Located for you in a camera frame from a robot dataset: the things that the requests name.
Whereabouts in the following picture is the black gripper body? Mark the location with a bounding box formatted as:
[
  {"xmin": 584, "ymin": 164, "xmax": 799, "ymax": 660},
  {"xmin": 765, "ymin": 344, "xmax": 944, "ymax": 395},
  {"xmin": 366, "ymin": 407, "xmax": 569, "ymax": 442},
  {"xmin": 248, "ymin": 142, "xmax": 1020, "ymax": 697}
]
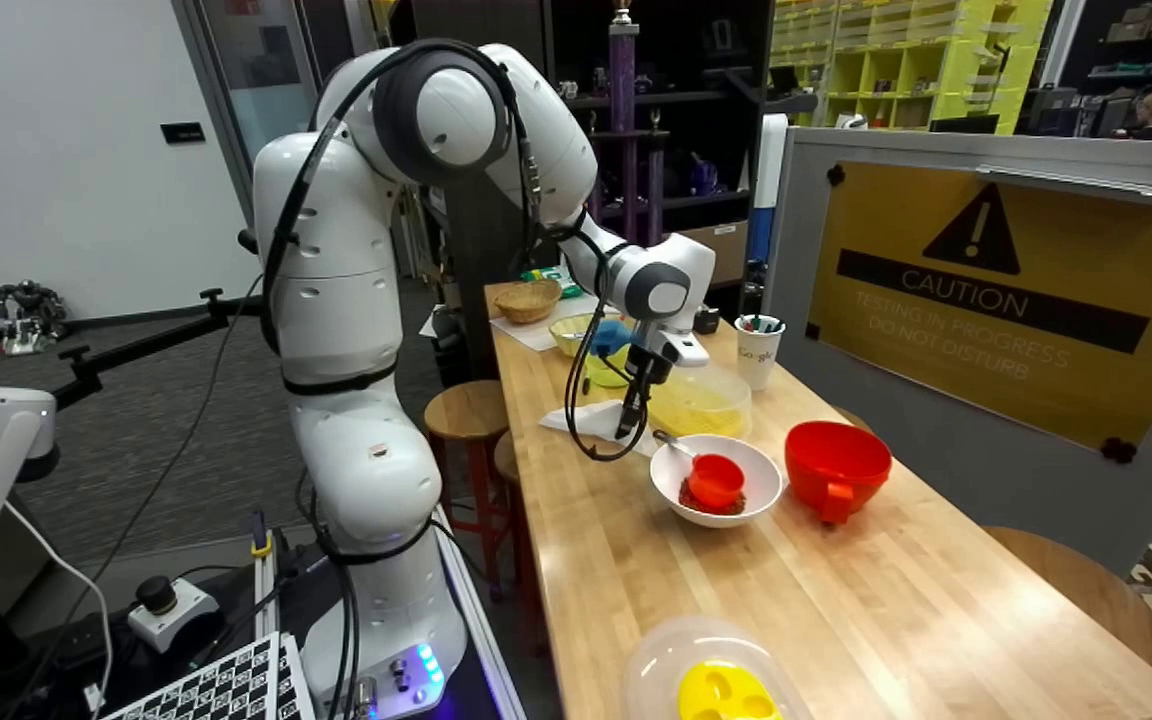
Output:
[{"xmin": 628, "ymin": 322, "xmax": 681, "ymax": 395}]

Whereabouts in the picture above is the white napkin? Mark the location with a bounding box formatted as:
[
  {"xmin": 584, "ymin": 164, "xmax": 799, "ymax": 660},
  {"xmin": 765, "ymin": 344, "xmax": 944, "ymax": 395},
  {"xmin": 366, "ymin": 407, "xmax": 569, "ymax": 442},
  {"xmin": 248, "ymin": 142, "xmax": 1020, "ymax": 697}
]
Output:
[{"xmin": 538, "ymin": 402, "xmax": 618, "ymax": 442}]

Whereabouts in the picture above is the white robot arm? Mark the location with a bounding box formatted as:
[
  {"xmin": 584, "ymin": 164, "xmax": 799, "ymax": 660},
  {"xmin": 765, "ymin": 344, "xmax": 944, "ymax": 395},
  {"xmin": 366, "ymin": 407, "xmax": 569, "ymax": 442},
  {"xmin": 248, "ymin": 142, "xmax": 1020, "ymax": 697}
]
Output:
[{"xmin": 250, "ymin": 39, "xmax": 715, "ymax": 701}]

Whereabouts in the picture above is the clear container with yellow grid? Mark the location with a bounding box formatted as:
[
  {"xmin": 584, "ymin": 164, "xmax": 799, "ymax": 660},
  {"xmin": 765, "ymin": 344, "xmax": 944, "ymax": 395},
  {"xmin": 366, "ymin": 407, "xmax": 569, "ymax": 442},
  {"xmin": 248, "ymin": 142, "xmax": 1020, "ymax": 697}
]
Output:
[{"xmin": 653, "ymin": 370, "xmax": 752, "ymax": 436}]

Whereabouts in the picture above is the white bowl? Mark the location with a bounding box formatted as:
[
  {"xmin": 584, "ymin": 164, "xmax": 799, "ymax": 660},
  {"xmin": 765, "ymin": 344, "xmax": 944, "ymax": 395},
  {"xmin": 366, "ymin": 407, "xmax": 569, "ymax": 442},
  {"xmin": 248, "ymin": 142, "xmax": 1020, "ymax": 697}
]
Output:
[{"xmin": 647, "ymin": 436, "xmax": 786, "ymax": 528}]

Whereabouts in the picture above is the red measuring cup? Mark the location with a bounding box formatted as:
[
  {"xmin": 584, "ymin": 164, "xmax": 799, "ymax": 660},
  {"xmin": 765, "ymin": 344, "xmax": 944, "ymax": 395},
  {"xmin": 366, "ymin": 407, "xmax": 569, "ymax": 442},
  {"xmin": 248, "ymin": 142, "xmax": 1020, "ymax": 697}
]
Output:
[{"xmin": 681, "ymin": 454, "xmax": 745, "ymax": 515}]

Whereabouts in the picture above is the white paper cup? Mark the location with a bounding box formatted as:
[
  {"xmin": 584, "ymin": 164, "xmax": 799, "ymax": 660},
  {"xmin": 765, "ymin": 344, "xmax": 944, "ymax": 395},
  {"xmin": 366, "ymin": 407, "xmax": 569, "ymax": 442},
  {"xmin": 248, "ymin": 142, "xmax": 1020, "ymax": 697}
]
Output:
[{"xmin": 735, "ymin": 313, "xmax": 785, "ymax": 389}]

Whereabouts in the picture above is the woven wicker basket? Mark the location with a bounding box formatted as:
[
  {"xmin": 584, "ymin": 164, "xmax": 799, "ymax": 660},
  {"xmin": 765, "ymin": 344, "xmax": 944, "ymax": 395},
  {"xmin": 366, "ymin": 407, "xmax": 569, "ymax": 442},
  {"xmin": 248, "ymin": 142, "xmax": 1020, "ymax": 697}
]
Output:
[{"xmin": 496, "ymin": 280, "xmax": 560, "ymax": 323}]

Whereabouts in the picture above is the round wooden stool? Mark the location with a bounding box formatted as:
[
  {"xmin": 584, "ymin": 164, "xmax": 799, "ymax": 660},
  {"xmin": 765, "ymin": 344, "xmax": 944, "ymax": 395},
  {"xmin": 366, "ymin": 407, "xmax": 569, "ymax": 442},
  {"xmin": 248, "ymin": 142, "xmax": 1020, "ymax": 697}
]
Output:
[{"xmin": 424, "ymin": 382, "xmax": 507, "ymax": 541}]

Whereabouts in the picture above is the red bowl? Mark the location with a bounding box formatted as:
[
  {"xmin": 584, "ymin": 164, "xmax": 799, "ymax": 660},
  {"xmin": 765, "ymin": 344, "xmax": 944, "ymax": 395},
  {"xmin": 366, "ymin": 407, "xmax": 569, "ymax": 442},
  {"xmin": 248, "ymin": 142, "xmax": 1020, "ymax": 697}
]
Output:
[{"xmin": 785, "ymin": 421, "xmax": 890, "ymax": 525}]

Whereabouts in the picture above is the clear lid with yellow tray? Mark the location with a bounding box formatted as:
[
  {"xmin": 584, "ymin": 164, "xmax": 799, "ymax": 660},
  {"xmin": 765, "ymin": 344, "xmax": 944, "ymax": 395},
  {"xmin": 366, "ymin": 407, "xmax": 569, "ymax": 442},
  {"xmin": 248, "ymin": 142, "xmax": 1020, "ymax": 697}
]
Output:
[{"xmin": 618, "ymin": 617, "xmax": 812, "ymax": 720}]

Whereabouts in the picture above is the yellow shelving unit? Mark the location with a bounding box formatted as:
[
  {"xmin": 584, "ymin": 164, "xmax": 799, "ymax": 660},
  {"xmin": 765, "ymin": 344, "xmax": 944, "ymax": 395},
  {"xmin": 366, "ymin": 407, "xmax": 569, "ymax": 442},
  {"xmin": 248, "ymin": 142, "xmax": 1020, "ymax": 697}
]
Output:
[{"xmin": 769, "ymin": 0, "xmax": 1053, "ymax": 136}]

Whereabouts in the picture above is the yellow caution sign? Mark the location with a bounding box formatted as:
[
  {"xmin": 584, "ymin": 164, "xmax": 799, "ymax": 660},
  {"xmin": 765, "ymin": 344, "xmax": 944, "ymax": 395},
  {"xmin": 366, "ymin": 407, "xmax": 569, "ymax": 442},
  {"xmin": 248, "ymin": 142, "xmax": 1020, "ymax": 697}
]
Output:
[{"xmin": 806, "ymin": 164, "xmax": 1152, "ymax": 465}]

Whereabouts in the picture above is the checkered calibration board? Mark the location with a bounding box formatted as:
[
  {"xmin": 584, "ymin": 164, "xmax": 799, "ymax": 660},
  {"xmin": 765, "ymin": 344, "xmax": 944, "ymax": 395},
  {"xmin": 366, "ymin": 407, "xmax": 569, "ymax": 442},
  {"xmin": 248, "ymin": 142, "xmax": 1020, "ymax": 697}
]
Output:
[{"xmin": 105, "ymin": 632, "xmax": 316, "ymax": 720}]

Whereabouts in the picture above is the wooden stool right side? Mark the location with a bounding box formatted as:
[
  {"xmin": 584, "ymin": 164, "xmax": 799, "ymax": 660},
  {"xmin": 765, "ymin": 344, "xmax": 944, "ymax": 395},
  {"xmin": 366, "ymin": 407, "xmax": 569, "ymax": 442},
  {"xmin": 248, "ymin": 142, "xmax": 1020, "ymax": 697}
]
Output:
[{"xmin": 993, "ymin": 528, "xmax": 1152, "ymax": 663}]

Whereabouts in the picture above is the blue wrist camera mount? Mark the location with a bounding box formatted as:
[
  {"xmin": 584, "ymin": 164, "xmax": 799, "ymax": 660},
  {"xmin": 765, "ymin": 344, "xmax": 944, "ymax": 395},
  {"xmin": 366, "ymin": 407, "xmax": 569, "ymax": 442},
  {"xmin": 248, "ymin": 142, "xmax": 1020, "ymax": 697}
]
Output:
[{"xmin": 588, "ymin": 315, "xmax": 637, "ymax": 357}]

